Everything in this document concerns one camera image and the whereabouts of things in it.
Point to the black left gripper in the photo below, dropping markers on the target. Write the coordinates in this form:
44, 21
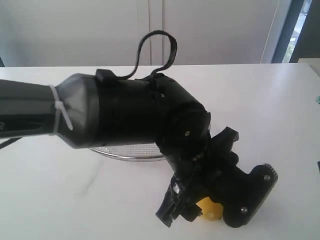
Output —
215, 174

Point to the yellow lemon with sticker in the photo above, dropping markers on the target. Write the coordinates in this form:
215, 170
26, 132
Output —
211, 211

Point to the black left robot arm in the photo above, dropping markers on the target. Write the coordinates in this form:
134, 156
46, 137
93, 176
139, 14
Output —
88, 111

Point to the white zip tie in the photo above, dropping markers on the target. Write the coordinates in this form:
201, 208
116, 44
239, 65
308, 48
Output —
60, 110

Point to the oval metal wire mesh basket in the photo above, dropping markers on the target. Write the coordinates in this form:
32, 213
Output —
129, 151

